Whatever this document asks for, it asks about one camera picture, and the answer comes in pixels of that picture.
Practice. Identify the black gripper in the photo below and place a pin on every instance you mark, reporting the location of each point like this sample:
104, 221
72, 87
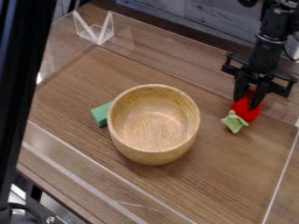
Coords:
276, 82

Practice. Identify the red plush strawberry toy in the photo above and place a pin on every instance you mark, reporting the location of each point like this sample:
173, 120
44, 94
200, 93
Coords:
240, 115

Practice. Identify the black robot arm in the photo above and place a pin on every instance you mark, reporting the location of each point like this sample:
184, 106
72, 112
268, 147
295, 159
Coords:
56, 76

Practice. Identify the wooden bowl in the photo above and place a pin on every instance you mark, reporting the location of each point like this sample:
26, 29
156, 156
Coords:
153, 122

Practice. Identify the green foam block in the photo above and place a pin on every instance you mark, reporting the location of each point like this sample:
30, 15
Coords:
100, 114

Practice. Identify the clear acrylic corner bracket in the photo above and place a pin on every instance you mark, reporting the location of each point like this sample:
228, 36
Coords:
97, 34

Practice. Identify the black table frame bracket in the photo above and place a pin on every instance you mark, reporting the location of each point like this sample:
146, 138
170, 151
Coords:
41, 213

